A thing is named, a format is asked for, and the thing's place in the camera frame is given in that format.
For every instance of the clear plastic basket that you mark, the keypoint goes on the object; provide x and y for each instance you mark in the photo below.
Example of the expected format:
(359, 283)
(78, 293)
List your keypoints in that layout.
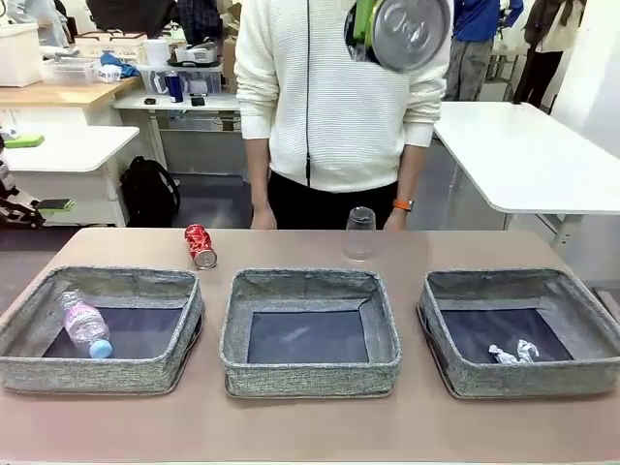
(68, 70)

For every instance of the blue bottle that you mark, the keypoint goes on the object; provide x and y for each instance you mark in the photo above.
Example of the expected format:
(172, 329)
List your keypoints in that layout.
(174, 87)

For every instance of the crushed red cola can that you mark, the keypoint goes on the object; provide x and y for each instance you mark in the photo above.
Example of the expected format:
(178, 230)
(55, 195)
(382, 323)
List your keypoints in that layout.
(199, 244)

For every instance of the person's left forearm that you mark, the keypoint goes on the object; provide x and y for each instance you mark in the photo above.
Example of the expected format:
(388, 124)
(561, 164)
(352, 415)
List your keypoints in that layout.
(412, 169)

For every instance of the black phone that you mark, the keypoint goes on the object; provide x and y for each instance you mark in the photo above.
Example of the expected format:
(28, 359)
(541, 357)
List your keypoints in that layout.
(197, 102)

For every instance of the white desk with shelf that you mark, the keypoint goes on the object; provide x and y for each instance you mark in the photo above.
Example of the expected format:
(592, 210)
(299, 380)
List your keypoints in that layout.
(164, 104)

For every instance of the person's left hand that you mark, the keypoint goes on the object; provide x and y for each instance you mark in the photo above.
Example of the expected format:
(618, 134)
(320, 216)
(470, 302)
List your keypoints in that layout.
(397, 222)

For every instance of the crushed black Pepsi can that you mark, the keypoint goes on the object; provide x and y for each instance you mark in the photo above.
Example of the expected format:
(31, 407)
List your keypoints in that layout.
(412, 34)

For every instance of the white storage box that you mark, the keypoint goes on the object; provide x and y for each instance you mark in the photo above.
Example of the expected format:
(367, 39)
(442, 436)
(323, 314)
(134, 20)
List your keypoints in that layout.
(17, 53)

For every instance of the grey fabric basket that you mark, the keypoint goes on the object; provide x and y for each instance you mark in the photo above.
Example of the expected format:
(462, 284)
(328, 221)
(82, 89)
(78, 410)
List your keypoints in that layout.
(97, 375)
(310, 378)
(523, 378)

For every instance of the plastic bottle pink label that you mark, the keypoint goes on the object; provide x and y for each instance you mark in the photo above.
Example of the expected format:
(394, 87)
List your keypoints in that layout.
(84, 324)

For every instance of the person in blue jacket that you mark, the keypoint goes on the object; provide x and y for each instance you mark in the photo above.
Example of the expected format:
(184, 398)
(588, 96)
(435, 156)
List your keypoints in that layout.
(477, 48)

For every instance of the small white printed box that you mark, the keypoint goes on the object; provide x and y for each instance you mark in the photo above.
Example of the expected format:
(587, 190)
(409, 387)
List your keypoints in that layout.
(109, 74)

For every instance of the clear plastic cup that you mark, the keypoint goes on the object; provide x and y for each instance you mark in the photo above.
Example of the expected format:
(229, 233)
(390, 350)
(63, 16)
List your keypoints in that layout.
(361, 237)

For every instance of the large white table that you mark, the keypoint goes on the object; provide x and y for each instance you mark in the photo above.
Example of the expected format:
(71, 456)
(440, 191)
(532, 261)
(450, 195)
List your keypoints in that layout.
(523, 155)

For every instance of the person in white sweater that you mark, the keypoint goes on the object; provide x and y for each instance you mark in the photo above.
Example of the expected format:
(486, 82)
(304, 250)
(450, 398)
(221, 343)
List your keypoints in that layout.
(329, 121)

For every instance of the black backpack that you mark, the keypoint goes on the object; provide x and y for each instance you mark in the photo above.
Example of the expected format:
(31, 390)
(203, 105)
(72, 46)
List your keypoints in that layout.
(150, 194)

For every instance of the blue cloth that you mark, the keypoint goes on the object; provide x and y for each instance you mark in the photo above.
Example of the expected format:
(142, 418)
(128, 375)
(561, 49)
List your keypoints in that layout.
(126, 68)

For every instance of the person in beige top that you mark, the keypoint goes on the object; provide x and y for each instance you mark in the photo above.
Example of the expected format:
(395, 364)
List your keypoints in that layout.
(547, 58)

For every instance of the person's right hand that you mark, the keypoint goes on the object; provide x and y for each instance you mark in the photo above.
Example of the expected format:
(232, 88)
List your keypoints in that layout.
(264, 220)

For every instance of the orange wristwatch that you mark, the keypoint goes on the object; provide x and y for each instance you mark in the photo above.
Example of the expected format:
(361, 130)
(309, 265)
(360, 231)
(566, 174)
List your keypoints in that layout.
(403, 205)

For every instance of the wooden top table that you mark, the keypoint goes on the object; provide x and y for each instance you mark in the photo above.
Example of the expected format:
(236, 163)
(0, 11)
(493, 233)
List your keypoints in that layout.
(58, 94)

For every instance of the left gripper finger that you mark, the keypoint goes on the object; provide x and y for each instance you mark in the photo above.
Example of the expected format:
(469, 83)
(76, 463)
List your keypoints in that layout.
(55, 205)
(21, 141)

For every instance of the person's right forearm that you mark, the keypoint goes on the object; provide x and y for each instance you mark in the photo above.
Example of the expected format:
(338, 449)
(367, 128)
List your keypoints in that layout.
(258, 169)

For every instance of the white crate wooden rim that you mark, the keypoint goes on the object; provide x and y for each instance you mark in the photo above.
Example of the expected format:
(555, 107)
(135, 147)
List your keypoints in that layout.
(109, 48)

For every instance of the clear storage bin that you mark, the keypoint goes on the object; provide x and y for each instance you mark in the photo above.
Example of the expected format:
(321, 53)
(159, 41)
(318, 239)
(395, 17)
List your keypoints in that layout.
(203, 80)

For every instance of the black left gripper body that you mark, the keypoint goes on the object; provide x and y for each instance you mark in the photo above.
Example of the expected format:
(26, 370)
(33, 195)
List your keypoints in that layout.
(14, 206)

